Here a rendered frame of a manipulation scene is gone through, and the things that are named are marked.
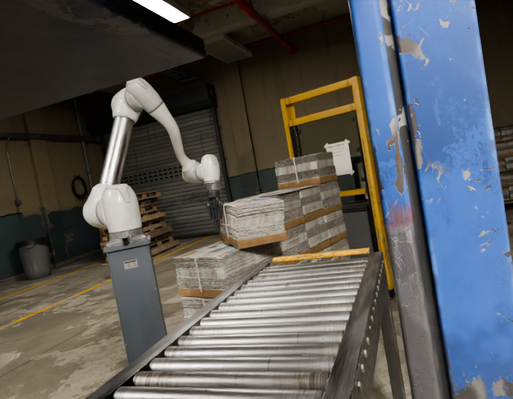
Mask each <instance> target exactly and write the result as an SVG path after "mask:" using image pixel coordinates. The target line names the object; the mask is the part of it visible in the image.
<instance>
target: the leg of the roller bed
mask: <svg viewBox="0 0 513 399"><path fill-rule="evenodd" d="M381 328H382V337H383V342H384V347H385V352H386V360H387V365H388V371H389V380H390V385H391V390H392V395H393V399H406V395H405V386H404V381H403V376H402V370H401V361H400V356H399V351H398V346H397V337H396V332H395V327H394V322H393V312H392V307H391V302H390V293H389V288H388V283H387V281H386V292H385V299H384V305H383V311H382V323H381Z"/></svg>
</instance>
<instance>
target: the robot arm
mask: <svg viewBox="0 0 513 399"><path fill-rule="evenodd" d="M111 106H112V116H113V118H114V122H113V125H112V132H111V135H110V139H109V143H108V149H107V152H106V156H105V160H104V165H103V169H102V173H101V178H100V182H99V184H97V185H96V186H94V187H93V189H92V191H91V193H90V195H89V198H88V199H87V201H86V203H85V205H84V207H83V216H84V219H85V220H86V221H87V222H88V224H90V225H91V226H94V227H96V228H108V233H109V243H107V244H106V248H108V247H113V246H116V245H123V244H127V243H132V242H136V241H144V240H147V236H148V234H145V233H144V231H143V225H142V218H141V213H140V209H139V202H138V199H137V196H136V194H135V192H134V191H133V189H132V188H131V187H130V186H129V185H127V184H121V183H120V182H121V178H122V175H123V171H124V164H125V161H126V157H127V150H128V147H129V142H130V139H131V133H132V128H133V125H134V124H135V123H136V122H137V120H138V118H139V116H140V114H141V112H142V110H143V109H145V110H146V111H147V112H148V113H149V114H150V115H151V116H152V117H154V118H155V119H156V120H157V121H158V122H159V123H161V124H162V125H163V126H164V127H165V129H166V130H167V131H168V133H169V137H170V139H171V142H172V145H173V149H174V153H175V155H176V157H177V160H178V161H179V162H180V164H181V166H182V177H183V179H184V180H185V181H186V182H188V183H199V182H203V181H204V185H205V191H206V192H207V198H208V204H206V207H207V210H208V213H209V216H210V219H211V220H213V222H214V227H215V233H217V232H220V219H222V208H223V204H224V202H221V201H220V199H219V197H220V191H219V190H220V189H221V188H220V180H219V178H220V168H219V162H218V159H217V158H216V156H214V155H213V154H208V155H204V156H203V157H202V160H201V164H200V163H199V162H197V161H195V160H190V159H189V158H188V157H187V156H186V155H185V153H184V148H183V144H182V140H181V133H180V130H179V128H178V126H177V123H176V121H175V120H174V118H173V117H172V115H171V114H170V112H169V110H168V109H167V107H166V106H165V103H164V102H163V100H162V99H161V98H160V96H159V95H158V93H157V92H156V91H155V90H154V88H153V87H152V86H151V85H150V84H149V83H148V82H146V81H145V80H144V79H142V78H136V79H134V80H131V81H128V82H127V84H126V88H124V89H122V90H120V91H119V92H118V93H117V94H116V95H115V96H114V98H113V99H112V103H111Z"/></svg>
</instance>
